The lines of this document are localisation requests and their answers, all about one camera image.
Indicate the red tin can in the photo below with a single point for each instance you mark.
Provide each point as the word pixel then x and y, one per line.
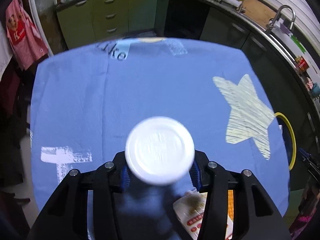
pixel 301 64

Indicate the white supplement bottle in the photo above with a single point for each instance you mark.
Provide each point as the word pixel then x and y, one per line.
pixel 159 151

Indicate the orange white snack bag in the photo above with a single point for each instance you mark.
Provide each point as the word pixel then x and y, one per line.
pixel 189 210

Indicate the green kitchen cabinets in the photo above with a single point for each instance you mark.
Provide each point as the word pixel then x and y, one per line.
pixel 89 21

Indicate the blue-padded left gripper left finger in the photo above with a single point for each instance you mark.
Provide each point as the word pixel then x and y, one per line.
pixel 64 215

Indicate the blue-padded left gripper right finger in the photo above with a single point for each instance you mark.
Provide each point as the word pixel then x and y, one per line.
pixel 255 214

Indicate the red checkered apron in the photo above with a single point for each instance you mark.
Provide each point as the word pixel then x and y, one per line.
pixel 24 37

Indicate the light blue tablecloth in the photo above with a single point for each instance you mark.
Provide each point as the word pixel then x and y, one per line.
pixel 87 100

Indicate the yellow-rimmed trash bin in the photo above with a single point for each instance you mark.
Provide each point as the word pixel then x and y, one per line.
pixel 282 117

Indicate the wooden cutting board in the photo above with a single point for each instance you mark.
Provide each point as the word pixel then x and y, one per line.
pixel 258 12

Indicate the white hanging cloth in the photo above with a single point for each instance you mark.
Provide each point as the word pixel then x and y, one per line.
pixel 5 51

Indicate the steel kitchen faucet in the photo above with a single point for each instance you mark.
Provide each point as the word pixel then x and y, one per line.
pixel 271 25

